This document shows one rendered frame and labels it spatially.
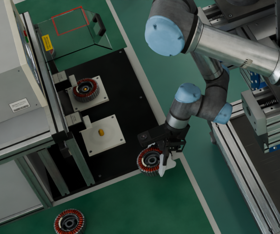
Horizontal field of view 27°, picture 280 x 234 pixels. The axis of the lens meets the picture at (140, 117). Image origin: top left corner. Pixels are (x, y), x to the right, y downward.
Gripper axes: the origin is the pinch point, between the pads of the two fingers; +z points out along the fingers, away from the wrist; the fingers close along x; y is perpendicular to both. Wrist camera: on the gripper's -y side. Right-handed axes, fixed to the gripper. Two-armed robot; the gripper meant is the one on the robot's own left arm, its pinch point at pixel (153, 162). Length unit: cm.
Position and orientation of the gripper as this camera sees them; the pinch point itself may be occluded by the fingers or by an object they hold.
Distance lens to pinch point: 211.6
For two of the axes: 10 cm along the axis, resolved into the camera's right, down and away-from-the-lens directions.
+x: -3.1, -6.8, 6.6
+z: -2.8, 7.3, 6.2
